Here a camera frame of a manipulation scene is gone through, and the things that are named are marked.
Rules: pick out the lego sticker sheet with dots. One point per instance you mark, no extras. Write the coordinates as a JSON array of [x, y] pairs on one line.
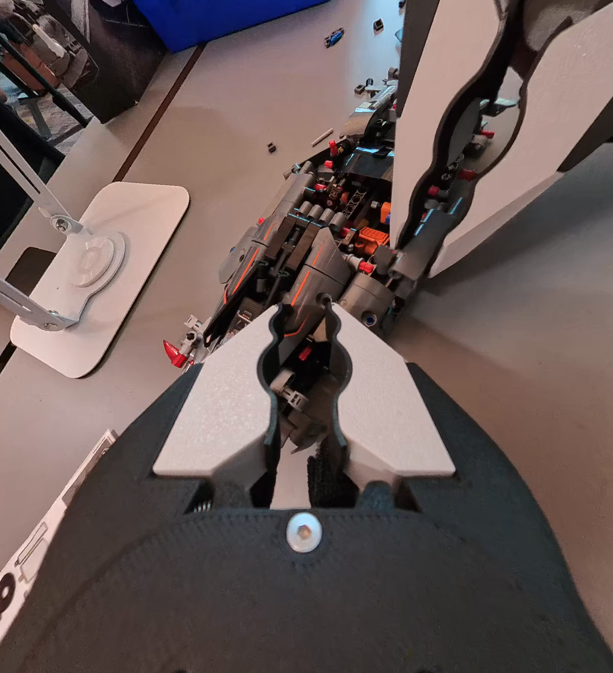
[[28, 552]]

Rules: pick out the large grey lego vehicle model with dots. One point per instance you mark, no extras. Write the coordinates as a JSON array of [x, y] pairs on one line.
[[306, 252]]

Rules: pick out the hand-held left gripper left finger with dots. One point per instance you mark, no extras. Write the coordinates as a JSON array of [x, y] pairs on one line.
[[217, 420]]

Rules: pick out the light grey lego tube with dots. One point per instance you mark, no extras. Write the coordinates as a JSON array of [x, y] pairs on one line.
[[323, 138]]

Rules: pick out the black metal chair frame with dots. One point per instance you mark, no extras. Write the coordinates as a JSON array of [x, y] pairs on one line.
[[28, 79]]

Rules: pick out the dark lego set box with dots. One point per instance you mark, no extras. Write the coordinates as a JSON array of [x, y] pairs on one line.
[[117, 63]]

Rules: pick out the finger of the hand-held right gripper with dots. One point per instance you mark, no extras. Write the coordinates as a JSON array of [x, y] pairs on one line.
[[564, 115], [443, 79]]

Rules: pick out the blue plastic bin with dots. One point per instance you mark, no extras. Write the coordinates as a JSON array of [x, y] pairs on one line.
[[206, 21]]

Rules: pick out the grey lego cylinder assembly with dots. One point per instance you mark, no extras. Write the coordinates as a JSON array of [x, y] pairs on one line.
[[422, 247]]

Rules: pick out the scattered small lego pieces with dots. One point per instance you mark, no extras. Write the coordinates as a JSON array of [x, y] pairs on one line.
[[334, 37]]

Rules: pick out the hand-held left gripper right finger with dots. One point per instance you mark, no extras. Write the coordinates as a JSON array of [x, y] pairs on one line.
[[396, 420]]

